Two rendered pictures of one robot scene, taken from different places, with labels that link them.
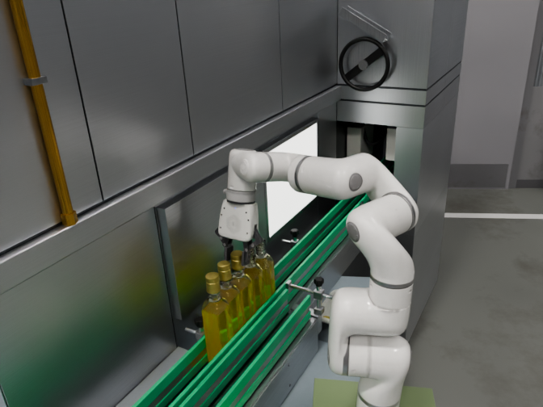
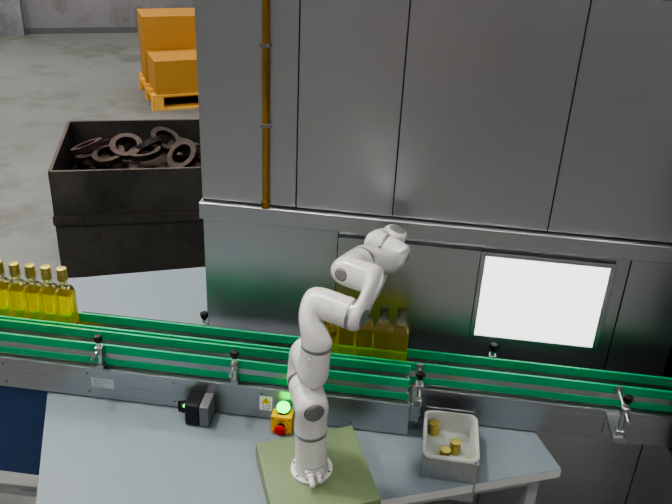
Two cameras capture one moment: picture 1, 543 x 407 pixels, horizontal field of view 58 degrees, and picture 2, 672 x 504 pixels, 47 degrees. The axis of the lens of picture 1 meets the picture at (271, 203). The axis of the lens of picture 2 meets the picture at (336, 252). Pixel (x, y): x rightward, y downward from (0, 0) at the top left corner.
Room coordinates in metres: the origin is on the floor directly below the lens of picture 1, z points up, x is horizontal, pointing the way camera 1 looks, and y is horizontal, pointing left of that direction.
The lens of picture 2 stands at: (0.14, -1.80, 2.47)
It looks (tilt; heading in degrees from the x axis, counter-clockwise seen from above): 28 degrees down; 65
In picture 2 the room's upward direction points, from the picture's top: 3 degrees clockwise
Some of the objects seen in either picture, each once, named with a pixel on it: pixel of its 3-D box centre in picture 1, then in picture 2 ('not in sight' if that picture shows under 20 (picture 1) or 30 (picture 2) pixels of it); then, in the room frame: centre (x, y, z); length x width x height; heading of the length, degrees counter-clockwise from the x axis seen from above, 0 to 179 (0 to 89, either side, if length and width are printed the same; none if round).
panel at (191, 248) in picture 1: (258, 201); (468, 293); (1.49, 0.04, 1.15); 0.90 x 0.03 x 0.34; 149
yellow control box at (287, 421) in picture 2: not in sight; (283, 420); (0.83, 0.06, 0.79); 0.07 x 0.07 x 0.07; 59
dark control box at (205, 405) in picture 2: not in sight; (199, 409); (0.59, 0.20, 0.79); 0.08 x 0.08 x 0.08; 59
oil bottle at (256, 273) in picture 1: (252, 295); (381, 346); (1.19, 0.07, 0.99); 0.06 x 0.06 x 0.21; 59
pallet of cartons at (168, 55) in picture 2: not in sight; (208, 55); (2.25, 6.27, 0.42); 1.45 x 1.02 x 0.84; 173
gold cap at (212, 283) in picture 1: (212, 283); not in sight; (1.03, 0.16, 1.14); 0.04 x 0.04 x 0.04
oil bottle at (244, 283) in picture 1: (241, 306); (364, 344); (1.14, 0.10, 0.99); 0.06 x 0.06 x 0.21; 60
